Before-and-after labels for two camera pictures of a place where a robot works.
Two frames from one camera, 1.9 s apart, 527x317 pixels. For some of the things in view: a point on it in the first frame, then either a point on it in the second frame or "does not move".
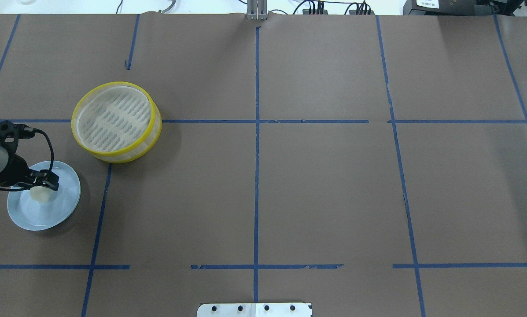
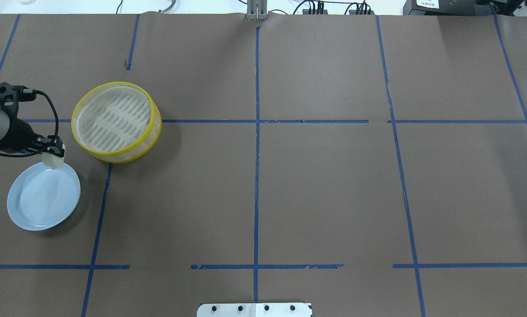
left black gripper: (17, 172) to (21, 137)
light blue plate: (33, 215) does not move
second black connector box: (351, 12) does not move
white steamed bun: (41, 193) to (51, 161)
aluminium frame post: (256, 9) does not move
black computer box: (449, 7) does not move
